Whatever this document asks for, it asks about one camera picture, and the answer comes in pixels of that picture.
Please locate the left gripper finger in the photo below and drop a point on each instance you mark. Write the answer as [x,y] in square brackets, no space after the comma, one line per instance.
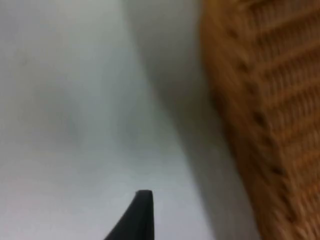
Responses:
[140,220]

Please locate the brown wicker basket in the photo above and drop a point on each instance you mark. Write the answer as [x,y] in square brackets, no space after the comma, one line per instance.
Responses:
[275,112]

